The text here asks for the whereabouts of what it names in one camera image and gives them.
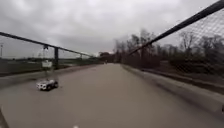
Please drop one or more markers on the grey concrete path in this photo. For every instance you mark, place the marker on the grey concrete path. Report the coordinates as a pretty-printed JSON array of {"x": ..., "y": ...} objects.
[{"x": 110, "y": 96}]

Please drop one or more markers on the row of bare trees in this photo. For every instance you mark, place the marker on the row of bare trees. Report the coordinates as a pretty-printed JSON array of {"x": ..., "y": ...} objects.
[{"x": 143, "y": 53}]

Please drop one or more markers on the pale sign on fence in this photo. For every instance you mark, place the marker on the pale sign on fence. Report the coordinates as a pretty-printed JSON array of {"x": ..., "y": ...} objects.
[{"x": 47, "y": 64}]

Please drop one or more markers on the small white wheeled robot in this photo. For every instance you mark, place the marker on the small white wheeled robot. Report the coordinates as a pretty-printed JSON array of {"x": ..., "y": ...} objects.
[{"x": 46, "y": 85}]

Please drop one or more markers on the grey concrete kerb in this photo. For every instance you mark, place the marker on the grey concrete kerb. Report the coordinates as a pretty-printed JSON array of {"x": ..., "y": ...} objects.
[
  {"x": 30, "y": 77},
  {"x": 180, "y": 88}
]

